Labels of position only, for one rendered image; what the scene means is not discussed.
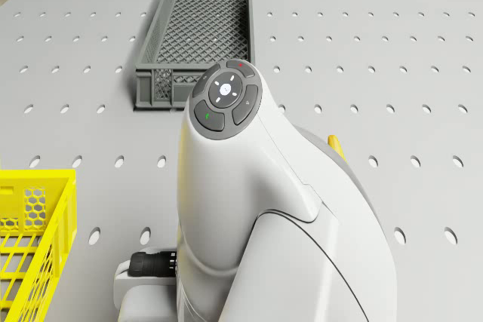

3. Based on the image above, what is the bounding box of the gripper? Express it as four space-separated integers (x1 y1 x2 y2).
112 247 181 322

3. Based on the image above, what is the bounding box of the dark grey basket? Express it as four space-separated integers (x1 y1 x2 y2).
134 0 257 112

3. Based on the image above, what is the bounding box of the yellow basket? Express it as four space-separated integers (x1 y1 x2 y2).
0 168 78 322

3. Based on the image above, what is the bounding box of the banana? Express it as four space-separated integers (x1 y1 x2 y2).
327 133 347 163

